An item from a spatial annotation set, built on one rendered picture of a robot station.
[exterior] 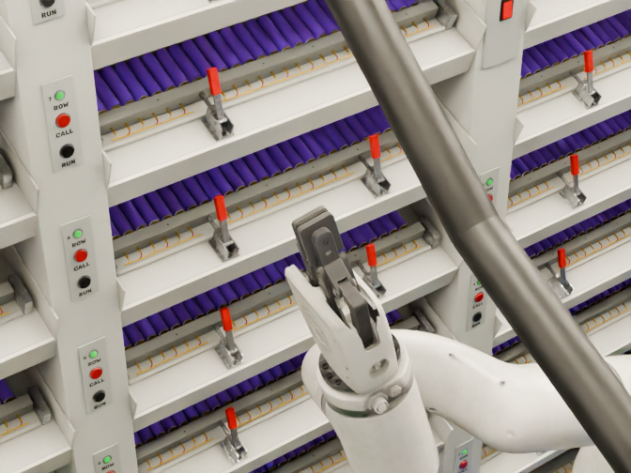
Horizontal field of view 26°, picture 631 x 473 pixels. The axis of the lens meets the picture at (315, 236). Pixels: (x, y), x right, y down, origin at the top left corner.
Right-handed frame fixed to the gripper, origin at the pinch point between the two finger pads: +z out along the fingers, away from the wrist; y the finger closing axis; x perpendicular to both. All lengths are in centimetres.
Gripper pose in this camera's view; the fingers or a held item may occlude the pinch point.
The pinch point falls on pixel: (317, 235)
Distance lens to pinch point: 112.1
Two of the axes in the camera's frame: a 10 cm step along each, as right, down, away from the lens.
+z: -2.5, -7.2, -6.5
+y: -4.6, -5.0, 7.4
